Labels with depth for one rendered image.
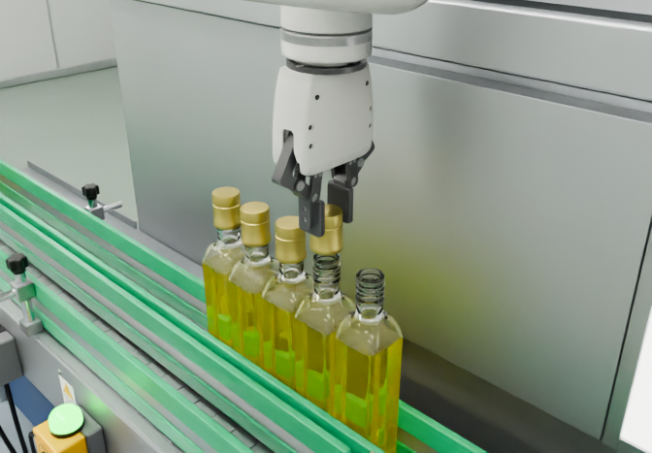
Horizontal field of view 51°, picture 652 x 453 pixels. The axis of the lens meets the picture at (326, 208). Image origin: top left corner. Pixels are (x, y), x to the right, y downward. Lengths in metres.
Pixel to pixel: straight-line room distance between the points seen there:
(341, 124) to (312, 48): 0.08
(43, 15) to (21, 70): 0.54
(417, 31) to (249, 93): 0.33
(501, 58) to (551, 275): 0.22
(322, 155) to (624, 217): 0.28
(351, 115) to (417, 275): 0.25
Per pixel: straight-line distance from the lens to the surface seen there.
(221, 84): 1.04
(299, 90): 0.61
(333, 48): 0.60
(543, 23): 0.66
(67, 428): 1.02
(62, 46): 7.07
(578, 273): 0.70
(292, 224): 0.75
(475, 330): 0.80
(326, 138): 0.63
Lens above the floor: 1.67
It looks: 26 degrees down
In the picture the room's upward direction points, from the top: straight up
